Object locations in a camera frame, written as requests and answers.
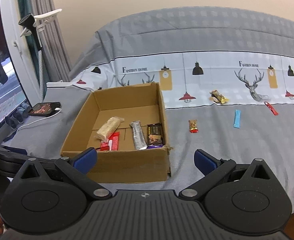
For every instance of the black brown chocolate packet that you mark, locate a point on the black brown chocolate packet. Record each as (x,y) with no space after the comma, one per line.
(155,136)

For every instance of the black white clip lamp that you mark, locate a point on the black white clip lamp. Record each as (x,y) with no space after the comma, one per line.
(32,26)

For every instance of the blue stick sachet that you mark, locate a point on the blue stick sachet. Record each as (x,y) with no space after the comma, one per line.
(237,118)

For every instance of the red snack packet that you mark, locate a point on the red snack packet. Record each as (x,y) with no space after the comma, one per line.
(112,144)

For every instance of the smartphone with lit screen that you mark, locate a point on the smartphone with lit screen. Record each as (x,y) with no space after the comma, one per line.
(45,109)

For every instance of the brown cardboard box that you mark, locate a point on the brown cardboard box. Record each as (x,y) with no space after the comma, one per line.
(143,103)

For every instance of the printed grey sofa cover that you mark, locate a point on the printed grey sofa cover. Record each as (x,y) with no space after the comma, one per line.
(247,56)

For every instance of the clear rice cracker snack pack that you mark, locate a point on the clear rice cracker snack pack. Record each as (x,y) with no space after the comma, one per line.
(108,128)

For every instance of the thin red stick sachet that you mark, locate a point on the thin red stick sachet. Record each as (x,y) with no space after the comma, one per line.
(271,108)

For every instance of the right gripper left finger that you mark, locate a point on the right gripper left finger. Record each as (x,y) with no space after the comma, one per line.
(76,170)

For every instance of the purple silver snack bar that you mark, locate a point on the purple silver snack bar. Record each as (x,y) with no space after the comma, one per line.
(138,136)

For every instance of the small red gold candy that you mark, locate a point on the small red gold candy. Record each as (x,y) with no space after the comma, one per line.
(193,126)

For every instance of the yellow chocolate bar wrapper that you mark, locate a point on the yellow chocolate bar wrapper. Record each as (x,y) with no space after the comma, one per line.
(218,98)

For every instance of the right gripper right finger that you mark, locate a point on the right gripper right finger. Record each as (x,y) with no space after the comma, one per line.
(215,171)

